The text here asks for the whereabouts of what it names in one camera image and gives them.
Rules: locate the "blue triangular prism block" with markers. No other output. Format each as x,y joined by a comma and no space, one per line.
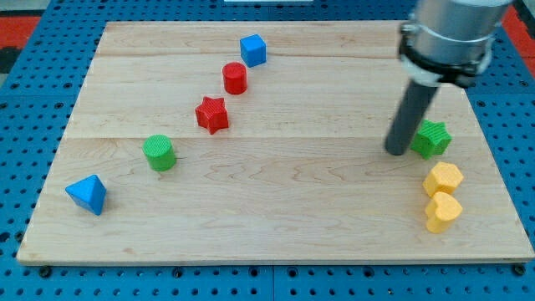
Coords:
88,193

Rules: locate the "blue cube block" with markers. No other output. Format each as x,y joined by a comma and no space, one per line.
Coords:
253,50

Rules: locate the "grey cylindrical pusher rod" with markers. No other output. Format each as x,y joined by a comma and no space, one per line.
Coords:
415,102

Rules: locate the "red cylinder block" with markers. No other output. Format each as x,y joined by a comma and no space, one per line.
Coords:
234,78

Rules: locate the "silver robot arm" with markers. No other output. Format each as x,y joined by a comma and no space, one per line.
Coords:
442,42

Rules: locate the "green star block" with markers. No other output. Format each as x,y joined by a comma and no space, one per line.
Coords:
431,139

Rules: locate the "yellow heart block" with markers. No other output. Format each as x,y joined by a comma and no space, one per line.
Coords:
441,211

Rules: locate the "red star block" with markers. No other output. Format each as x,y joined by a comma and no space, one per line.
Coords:
211,114

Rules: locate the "wooden board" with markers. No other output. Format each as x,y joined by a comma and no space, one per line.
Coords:
300,176

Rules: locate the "green cylinder block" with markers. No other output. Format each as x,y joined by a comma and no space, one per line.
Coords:
159,152

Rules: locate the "yellow hexagon block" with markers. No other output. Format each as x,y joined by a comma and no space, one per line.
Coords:
443,177

